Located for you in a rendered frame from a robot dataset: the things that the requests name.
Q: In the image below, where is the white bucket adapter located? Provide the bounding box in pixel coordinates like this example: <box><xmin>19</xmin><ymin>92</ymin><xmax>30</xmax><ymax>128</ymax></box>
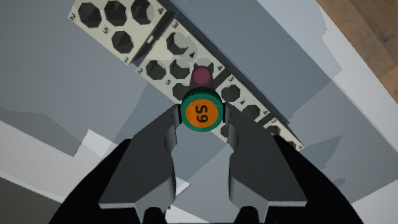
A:
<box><xmin>136</xmin><ymin>19</ymin><xmax>225</xmax><ymax>104</ymax></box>
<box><xmin>211</xmin><ymin>62</ymin><xmax>270</xmax><ymax>145</ymax></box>
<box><xmin>68</xmin><ymin>0</ymin><xmax>176</xmax><ymax>65</ymax></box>

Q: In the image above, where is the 50 ml tube with green cap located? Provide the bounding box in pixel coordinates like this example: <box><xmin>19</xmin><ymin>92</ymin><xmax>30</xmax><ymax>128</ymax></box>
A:
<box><xmin>181</xmin><ymin>65</ymin><xmax>223</xmax><ymax>132</ymax></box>

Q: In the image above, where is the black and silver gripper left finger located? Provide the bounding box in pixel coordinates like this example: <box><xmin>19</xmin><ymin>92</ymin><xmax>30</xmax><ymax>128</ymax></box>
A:
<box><xmin>49</xmin><ymin>104</ymin><xmax>182</xmax><ymax>224</ymax></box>

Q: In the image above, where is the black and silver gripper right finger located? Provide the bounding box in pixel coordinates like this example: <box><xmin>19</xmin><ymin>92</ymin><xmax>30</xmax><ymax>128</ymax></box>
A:
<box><xmin>223</xmin><ymin>102</ymin><xmax>364</xmax><ymax>224</ymax></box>

